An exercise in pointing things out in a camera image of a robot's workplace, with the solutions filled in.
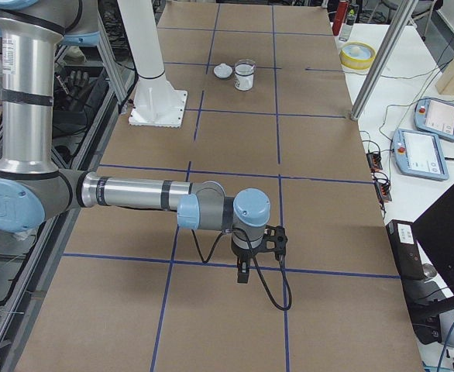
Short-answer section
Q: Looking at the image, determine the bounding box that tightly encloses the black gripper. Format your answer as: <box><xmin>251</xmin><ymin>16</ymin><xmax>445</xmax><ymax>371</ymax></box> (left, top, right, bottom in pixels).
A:
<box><xmin>235</xmin><ymin>246</ymin><xmax>253</xmax><ymax>284</ymax></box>

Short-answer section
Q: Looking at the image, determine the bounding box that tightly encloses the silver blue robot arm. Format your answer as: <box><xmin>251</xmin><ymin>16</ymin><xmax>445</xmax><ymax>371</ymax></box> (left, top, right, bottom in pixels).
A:
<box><xmin>0</xmin><ymin>1</ymin><xmax>276</xmax><ymax>283</ymax></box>

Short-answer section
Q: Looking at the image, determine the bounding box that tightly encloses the black computer box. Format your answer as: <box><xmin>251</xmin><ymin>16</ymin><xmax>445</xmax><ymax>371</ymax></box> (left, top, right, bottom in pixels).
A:
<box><xmin>387</xmin><ymin>219</ymin><xmax>437</xmax><ymax>281</ymax></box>

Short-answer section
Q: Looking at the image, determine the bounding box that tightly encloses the white enamel mug blue rim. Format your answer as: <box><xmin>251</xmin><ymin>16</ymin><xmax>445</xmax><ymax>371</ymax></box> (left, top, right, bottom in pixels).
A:
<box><xmin>235</xmin><ymin>74</ymin><xmax>254</xmax><ymax>91</ymax></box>

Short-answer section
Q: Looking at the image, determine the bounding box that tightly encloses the white ceramic lid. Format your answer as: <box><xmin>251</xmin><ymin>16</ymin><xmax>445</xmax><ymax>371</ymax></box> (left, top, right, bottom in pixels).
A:
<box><xmin>213</xmin><ymin>63</ymin><xmax>233</xmax><ymax>80</ymax></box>

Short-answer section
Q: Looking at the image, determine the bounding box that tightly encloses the near blue teach pendant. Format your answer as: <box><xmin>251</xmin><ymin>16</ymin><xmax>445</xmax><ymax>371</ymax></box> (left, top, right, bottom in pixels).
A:
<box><xmin>392</xmin><ymin>129</ymin><xmax>449</xmax><ymax>181</ymax></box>

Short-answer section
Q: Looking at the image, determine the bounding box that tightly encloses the blue teach pendant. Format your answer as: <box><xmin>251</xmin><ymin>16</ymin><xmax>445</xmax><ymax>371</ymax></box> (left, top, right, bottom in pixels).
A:
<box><xmin>414</xmin><ymin>97</ymin><xmax>454</xmax><ymax>142</ymax></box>
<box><xmin>392</xmin><ymin>129</ymin><xmax>449</xmax><ymax>181</ymax></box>

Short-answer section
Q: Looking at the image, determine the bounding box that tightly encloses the yellow tape roll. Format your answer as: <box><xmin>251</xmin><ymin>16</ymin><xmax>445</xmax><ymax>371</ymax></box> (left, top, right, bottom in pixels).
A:
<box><xmin>339</xmin><ymin>42</ymin><xmax>376</xmax><ymax>71</ymax></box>

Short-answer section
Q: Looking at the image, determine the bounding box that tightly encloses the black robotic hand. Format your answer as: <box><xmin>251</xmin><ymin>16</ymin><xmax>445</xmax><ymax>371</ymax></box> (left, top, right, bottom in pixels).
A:
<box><xmin>55</xmin><ymin>70</ymin><xmax>93</xmax><ymax>102</ymax></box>

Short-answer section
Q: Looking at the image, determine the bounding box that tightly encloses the far blue teach pendant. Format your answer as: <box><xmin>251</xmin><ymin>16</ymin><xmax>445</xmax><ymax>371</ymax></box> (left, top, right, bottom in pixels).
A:
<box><xmin>414</xmin><ymin>97</ymin><xmax>454</xmax><ymax>142</ymax></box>

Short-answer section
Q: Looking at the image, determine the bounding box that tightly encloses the clear plastic bottle black cap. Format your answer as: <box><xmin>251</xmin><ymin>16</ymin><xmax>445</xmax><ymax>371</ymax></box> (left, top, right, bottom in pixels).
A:
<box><xmin>339</xmin><ymin>4</ymin><xmax>359</xmax><ymax>42</ymax></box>

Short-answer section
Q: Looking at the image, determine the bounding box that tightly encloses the red bottle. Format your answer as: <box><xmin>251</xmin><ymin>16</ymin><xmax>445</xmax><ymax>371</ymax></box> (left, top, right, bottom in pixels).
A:
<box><xmin>333</xmin><ymin>0</ymin><xmax>349</xmax><ymax>27</ymax></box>

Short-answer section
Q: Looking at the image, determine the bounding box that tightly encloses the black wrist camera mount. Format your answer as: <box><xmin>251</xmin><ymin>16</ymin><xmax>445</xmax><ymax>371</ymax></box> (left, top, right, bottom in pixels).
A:
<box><xmin>259</xmin><ymin>225</ymin><xmax>288</xmax><ymax>260</ymax></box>

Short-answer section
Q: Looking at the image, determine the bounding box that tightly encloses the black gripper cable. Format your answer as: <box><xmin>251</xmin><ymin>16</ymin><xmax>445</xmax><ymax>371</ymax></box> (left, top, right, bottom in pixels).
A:
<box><xmin>191</xmin><ymin>227</ymin><xmax>294</xmax><ymax>311</ymax></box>

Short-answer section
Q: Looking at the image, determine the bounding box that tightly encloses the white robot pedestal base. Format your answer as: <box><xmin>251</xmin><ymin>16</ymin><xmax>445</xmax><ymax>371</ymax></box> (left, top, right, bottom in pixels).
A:
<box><xmin>118</xmin><ymin>0</ymin><xmax>187</xmax><ymax>128</ymax></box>

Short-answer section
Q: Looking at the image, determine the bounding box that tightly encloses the aluminium side frame rack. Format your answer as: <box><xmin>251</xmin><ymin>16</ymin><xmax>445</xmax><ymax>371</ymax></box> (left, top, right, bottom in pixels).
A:
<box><xmin>0</xmin><ymin>1</ymin><xmax>132</xmax><ymax>371</ymax></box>

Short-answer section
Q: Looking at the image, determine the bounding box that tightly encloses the aluminium frame post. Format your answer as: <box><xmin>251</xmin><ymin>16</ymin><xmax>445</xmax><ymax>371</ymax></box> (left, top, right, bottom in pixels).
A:
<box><xmin>350</xmin><ymin>0</ymin><xmax>418</xmax><ymax>121</ymax></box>

